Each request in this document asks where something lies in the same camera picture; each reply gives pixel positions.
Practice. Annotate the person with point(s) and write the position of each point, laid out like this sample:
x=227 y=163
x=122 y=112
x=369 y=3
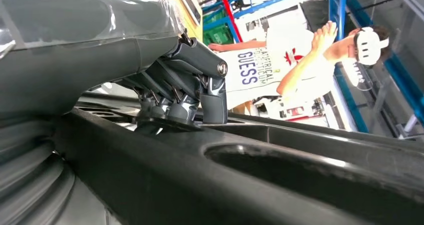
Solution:
x=258 y=68

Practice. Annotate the silver smartphone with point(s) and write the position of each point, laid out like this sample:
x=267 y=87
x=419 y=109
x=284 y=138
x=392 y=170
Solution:
x=190 y=3

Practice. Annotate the green plastic crate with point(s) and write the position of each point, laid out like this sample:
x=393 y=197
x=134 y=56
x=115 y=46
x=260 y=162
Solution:
x=218 y=34

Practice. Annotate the white VR headset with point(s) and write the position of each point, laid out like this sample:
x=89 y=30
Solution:
x=367 y=46

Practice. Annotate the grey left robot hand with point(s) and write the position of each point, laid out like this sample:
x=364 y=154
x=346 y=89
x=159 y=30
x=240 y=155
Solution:
x=82 y=51

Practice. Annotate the red pole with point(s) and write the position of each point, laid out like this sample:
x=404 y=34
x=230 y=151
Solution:
x=228 y=8

